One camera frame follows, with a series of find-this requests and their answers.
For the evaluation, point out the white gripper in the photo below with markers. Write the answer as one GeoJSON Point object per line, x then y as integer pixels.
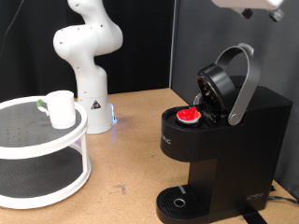
{"type": "Point", "coordinates": [249, 3]}

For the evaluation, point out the white coffee pod red lid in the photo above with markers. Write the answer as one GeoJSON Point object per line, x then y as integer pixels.
{"type": "Point", "coordinates": [188, 114]}

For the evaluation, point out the black Keurig coffee machine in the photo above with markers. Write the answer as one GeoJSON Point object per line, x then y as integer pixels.
{"type": "Point", "coordinates": [243, 149]}

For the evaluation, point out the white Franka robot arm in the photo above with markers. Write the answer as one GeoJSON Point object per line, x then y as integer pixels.
{"type": "Point", "coordinates": [90, 77]}

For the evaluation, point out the grey partition panel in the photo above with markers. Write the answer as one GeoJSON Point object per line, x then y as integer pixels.
{"type": "Point", "coordinates": [280, 62]}

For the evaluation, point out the clear water reservoir black lid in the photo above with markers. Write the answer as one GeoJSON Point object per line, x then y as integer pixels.
{"type": "Point", "coordinates": [239, 81]}

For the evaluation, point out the black tape strip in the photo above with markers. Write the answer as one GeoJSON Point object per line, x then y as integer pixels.
{"type": "Point", "coordinates": [253, 217]}

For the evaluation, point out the white two-tier turntable rack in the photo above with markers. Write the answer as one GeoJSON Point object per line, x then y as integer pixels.
{"type": "Point", "coordinates": [28, 124]}

